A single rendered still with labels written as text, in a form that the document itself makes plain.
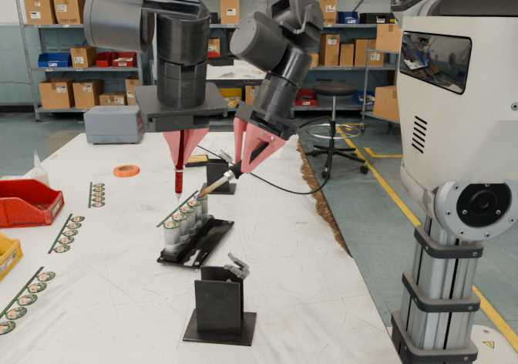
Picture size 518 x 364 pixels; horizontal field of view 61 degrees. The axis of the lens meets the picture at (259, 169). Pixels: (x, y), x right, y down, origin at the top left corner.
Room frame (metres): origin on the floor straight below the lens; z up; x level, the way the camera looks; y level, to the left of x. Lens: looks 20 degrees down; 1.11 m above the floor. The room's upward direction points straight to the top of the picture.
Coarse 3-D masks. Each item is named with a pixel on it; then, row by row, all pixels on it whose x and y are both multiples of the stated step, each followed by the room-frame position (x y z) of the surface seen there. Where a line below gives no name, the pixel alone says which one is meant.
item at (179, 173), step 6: (180, 132) 0.54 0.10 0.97; (180, 138) 0.54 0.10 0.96; (180, 144) 0.54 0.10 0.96; (180, 150) 0.55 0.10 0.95; (180, 156) 0.55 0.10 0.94; (180, 162) 0.55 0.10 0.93; (174, 168) 0.56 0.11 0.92; (180, 168) 0.56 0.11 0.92; (180, 174) 0.56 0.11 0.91; (180, 180) 0.56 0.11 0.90; (180, 186) 0.57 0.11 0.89; (180, 192) 0.57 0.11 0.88
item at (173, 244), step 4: (172, 224) 0.60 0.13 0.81; (164, 228) 0.59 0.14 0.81; (176, 228) 0.59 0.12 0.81; (164, 232) 0.59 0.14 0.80; (168, 232) 0.59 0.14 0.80; (172, 232) 0.59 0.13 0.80; (176, 232) 0.59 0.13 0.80; (164, 236) 0.60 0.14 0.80; (168, 236) 0.59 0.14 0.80; (172, 236) 0.59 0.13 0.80; (176, 236) 0.59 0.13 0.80; (168, 240) 0.59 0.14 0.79; (172, 240) 0.59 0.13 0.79; (176, 240) 0.59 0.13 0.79; (168, 244) 0.59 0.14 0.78; (172, 244) 0.59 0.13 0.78; (176, 244) 0.59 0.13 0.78; (180, 244) 0.60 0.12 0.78; (168, 248) 0.59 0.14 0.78; (172, 248) 0.59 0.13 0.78; (176, 248) 0.59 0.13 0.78; (180, 248) 0.60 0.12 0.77; (172, 252) 0.59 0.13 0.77
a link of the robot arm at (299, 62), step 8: (288, 40) 0.67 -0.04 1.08; (288, 48) 0.68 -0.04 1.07; (296, 48) 0.67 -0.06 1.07; (288, 56) 0.67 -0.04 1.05; (296, 56) 0.67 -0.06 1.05; (304, 56) 0.67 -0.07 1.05; (280, 64) 0.67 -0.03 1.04; (288, 64) 0.67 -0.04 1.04; (296, 64) 0.67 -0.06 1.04; (304, 64) 0.67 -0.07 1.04; (272, 72) 0.67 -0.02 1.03; (280, 72) 0.66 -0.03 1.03; (288, 72) 0.66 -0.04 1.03; (296, 72) 0.67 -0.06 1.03; (304, 72) 0.68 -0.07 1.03; (288, 80) 0.66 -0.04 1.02; (296, 80) 0.67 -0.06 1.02
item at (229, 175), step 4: (228, 172) 0.64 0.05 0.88; (232, 172) 0.64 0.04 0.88; (224, 176) 0.64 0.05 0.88; (228, 176) 0.64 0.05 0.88; (232, 176) 0.64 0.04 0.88; (220, 180) 0.63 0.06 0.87; (224, 180) 0.64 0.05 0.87; (228, 180) 0.64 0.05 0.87; (212, 184) 0.63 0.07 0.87; (216, 184) 0.63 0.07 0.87; (220, 184) 0.63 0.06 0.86; (208, 188) 0.62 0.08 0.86; (212, 188) 0.62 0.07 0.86; (200, 192) 0.62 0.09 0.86; (204, 192) 0.62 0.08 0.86; (208, 192) 0.62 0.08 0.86; (200, 196) 0.62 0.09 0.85
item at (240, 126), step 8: (240, 120) 0.67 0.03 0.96; (240, 128) 0.67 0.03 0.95; (272, 128) 0.67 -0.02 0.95; (280, 128) 0.65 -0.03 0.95; (240, 136) 0.67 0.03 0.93; (280, 136) 0.64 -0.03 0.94; (288, 136) 0.65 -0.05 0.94; (240, 144) 0.67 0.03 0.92; (256, 144) 0.68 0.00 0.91; (240, 152) 0.66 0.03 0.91
